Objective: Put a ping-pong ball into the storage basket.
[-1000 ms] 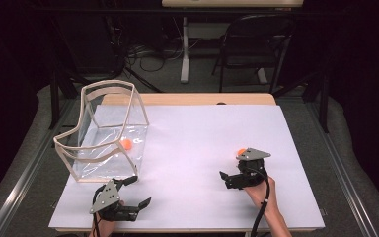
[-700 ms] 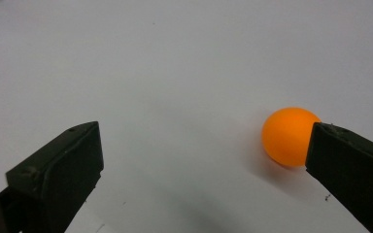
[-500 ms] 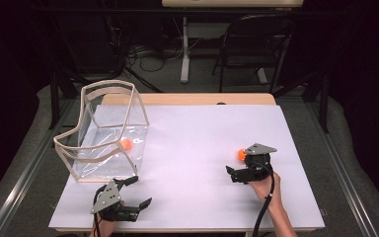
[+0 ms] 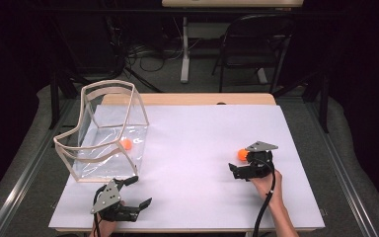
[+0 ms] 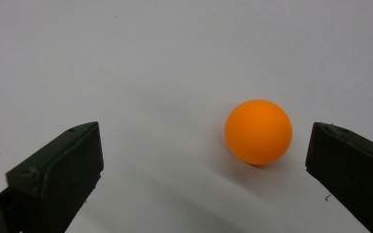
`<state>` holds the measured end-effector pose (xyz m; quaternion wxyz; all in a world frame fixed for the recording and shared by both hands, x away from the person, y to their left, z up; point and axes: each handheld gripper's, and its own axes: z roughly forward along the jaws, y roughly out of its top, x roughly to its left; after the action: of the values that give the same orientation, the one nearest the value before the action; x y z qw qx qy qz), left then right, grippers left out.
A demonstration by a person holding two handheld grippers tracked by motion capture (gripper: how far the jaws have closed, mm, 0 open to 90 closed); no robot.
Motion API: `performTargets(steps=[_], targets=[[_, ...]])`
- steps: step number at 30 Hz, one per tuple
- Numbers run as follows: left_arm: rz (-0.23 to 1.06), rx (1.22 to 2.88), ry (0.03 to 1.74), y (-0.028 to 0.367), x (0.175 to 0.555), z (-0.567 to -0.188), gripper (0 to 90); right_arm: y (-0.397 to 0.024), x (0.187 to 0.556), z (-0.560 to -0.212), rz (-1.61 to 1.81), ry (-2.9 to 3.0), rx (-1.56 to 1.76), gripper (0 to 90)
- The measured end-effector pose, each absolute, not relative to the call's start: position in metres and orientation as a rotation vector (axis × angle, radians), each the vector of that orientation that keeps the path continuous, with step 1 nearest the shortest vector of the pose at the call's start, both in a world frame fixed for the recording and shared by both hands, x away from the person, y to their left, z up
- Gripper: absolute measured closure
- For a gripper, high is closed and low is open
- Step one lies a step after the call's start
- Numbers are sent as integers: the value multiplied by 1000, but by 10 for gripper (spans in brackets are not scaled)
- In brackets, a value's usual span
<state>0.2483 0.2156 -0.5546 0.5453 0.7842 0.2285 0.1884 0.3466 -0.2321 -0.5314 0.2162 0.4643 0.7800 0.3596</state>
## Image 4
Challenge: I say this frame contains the person's left hand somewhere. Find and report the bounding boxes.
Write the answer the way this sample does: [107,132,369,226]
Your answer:
[89,218,118,237]

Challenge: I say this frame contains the metal floor rail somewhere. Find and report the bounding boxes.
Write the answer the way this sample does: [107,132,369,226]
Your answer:
[0,98,77,237]
[304,98,379,237]

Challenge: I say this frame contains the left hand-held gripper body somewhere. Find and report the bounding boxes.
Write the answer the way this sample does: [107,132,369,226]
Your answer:
[90,179,141,222]

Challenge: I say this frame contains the tangle of floor cables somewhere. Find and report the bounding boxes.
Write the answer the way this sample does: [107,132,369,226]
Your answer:
[110,16,187,75]

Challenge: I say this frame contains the orange ball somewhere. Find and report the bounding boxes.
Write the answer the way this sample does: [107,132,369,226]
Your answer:
[119,138,133,151]
[237,148,250,162]

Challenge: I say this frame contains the clear plastic bag beige trim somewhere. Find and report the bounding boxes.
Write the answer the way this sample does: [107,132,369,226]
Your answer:
[52,79,150,184]

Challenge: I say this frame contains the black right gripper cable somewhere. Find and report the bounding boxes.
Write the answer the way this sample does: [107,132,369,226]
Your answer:
[252,157,276,237]

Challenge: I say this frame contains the black folding chair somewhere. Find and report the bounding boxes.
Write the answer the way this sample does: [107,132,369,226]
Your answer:
[211,14,298,94]

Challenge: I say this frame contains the white-legged desk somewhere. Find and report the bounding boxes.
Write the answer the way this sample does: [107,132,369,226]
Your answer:
[161,0,306,84]

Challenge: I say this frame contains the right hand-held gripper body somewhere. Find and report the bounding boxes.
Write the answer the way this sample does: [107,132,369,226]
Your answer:
[243,140,279,182]

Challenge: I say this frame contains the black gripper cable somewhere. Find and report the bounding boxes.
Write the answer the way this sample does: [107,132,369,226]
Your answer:
[92,193,101,237]
[252,157,276,237]

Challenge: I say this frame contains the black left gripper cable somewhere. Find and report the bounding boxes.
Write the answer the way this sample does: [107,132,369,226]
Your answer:
[92,193,101,237]

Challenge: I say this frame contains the person's right hand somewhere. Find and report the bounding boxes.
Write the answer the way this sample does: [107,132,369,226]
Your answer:
[250,169,284,207]

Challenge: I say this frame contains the black stand post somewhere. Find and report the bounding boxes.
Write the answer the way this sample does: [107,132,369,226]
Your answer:
[48,69,61,130]

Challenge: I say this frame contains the white table cover sheet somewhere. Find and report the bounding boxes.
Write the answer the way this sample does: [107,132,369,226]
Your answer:
[48,104,326,230]

